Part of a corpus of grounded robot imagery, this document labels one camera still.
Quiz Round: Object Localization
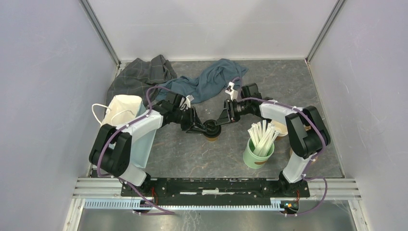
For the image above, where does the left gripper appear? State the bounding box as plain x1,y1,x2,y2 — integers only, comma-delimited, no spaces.
173,108,206,136

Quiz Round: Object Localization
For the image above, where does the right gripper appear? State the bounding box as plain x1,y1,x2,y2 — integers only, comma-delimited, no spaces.
216,101,250,127

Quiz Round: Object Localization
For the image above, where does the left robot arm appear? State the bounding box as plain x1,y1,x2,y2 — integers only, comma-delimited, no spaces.
89,91,207,196

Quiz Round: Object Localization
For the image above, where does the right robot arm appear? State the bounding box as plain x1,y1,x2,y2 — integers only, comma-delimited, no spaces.
215,81,331,196

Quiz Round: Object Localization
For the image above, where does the blue-grey cloth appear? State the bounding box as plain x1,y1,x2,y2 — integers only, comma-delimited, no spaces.
155,59,248,104

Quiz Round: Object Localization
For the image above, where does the bundle of wrapped straws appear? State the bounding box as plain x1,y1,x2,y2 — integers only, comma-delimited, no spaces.
248,120,279,157

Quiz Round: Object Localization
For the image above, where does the green cup holding straws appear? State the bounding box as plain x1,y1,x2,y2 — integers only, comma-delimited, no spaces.
242,139,275,169

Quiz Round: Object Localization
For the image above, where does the stack of paper cups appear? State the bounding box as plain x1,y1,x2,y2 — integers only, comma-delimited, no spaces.
271,120,288,141

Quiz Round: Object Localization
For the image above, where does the grey checked cloth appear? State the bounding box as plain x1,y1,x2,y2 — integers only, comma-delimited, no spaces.
105,54,177,106

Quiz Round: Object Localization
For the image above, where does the light blue paper bag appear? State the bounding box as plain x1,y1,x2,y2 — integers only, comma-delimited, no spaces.
91,94,158,169

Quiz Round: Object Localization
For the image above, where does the brown pulp cup carrier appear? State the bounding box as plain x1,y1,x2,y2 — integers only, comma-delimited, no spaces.
289,126,317,162

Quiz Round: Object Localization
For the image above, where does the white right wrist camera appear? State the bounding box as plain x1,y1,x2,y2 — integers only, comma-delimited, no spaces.
224,81,238,101

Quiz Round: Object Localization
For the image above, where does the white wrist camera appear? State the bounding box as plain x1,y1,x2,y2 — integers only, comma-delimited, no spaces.
179,95,194,111
224,81,238,101

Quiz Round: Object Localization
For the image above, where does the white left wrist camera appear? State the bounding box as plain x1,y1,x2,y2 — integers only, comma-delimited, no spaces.
179,95,194,111

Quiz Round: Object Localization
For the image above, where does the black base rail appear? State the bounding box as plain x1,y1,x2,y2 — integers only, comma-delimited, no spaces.
137,178,310,206

